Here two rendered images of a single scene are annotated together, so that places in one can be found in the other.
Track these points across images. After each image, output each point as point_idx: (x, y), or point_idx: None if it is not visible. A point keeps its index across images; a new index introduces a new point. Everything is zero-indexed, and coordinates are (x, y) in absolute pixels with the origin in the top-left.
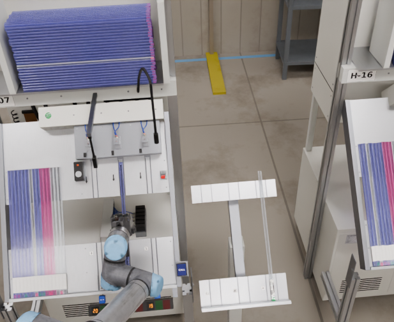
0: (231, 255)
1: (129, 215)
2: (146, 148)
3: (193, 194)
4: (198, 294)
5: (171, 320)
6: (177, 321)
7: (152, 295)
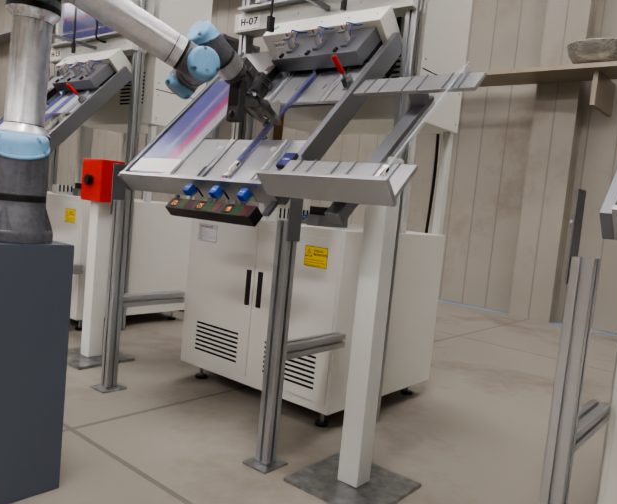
0: None
1: (265, 74)
2: (343, 48)
3: (360, 86)
4: (376, 432)
5: (307, 427)
6: (312, 431)
7: (188, 61)
